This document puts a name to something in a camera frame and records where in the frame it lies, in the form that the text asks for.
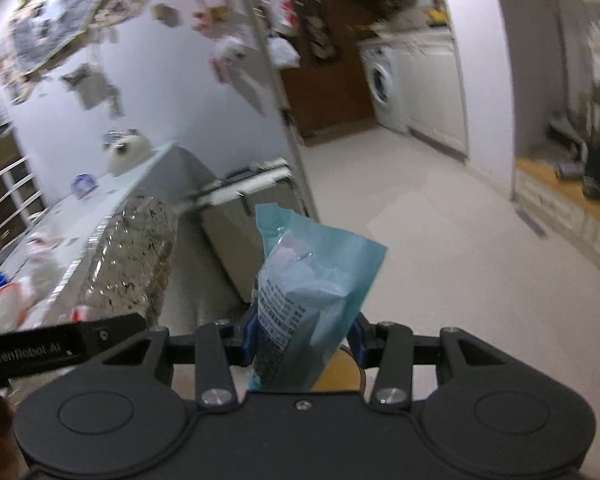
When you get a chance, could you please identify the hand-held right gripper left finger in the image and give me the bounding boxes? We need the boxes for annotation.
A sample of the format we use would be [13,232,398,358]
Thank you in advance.
[102,310,257,409]

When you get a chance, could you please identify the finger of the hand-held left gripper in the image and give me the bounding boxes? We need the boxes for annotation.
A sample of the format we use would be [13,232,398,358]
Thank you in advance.
[76,312,146,357]

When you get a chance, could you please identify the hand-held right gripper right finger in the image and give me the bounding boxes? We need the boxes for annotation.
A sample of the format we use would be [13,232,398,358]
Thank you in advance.
[349,312,508,413]

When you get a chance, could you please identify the beige trash bin brown rim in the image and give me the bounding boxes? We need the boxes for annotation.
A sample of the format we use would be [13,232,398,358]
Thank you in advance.
[310,345,368,395]

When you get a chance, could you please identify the white red plastic bag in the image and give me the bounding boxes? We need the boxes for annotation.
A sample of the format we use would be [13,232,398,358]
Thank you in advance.
[0,277,36,336]

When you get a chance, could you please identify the clear plastic bottle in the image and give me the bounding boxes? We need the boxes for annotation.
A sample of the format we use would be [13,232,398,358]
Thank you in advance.
[72,195,179,332]

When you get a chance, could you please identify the white crumpled paper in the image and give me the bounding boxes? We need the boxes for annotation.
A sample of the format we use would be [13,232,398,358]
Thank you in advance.
[25,232,63,301]

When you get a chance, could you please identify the beige ribbed suitcase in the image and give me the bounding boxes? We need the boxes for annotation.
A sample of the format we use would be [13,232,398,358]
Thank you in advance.
[197,157,306,303]

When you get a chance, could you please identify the blue glass dish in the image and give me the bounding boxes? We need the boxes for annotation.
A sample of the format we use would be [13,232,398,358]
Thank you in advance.
[71,173,98,198]

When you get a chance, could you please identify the white drawer cabinet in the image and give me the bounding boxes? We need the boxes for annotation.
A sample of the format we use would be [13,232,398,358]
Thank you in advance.
[0,125,48,271]

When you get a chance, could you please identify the foil-covered white table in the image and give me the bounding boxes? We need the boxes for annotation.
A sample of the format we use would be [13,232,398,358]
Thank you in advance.
[0,142,253,341]

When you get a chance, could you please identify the white cat-shaped jar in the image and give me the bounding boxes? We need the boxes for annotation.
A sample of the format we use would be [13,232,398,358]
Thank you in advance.
[105,129,153,177]

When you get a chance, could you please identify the grey floor strip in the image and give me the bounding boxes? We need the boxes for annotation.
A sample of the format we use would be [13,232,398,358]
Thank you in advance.
[517,205,548,239]

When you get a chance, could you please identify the white platform wooden top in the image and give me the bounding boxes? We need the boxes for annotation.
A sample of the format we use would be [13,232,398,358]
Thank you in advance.
[512,155,600,281]

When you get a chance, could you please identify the brown wooden door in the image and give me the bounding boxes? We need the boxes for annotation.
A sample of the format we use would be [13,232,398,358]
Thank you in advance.
[252,0,381,147]

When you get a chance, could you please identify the white washing machine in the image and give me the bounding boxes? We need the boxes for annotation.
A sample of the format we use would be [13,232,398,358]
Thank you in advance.
[360,42,411,133]

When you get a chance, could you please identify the white kitchen cabinets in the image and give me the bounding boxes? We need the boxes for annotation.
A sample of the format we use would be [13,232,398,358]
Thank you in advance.
[400,35,468,156]

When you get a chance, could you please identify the white hanging plastic bag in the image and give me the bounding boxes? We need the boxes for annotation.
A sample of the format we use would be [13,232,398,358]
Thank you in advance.
[267,35,301,68]

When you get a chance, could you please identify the dark hanging bag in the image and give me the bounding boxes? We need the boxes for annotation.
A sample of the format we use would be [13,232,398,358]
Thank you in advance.
[304,14,338,62]

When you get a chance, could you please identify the wall photo collage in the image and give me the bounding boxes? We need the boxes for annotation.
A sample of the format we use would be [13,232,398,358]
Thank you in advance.
[0,0,146,106]

